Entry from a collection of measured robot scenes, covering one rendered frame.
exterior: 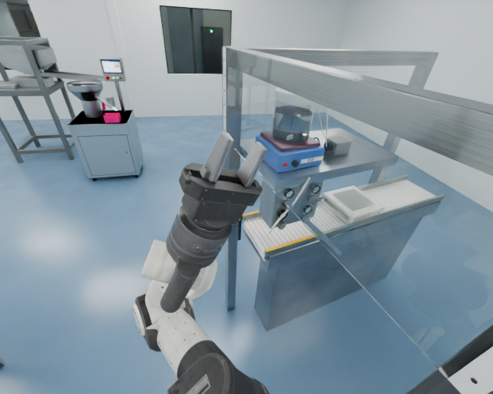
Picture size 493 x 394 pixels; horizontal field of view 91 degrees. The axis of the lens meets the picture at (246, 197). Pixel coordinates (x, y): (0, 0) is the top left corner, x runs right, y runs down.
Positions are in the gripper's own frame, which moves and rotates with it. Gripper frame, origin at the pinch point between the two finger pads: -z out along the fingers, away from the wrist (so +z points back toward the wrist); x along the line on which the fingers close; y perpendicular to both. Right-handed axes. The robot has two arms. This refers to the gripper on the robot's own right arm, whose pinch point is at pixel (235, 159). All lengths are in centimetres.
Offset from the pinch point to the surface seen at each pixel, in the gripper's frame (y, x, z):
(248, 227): 48, -60, 61
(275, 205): 28, -44, 28
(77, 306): 89, 6, 191
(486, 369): -30.9, -26.6, 5.3
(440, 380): -30.6, -30.8, 13.4
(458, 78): 176, -387, -104
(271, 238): 37, -67, 57
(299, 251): 26, -78, 55
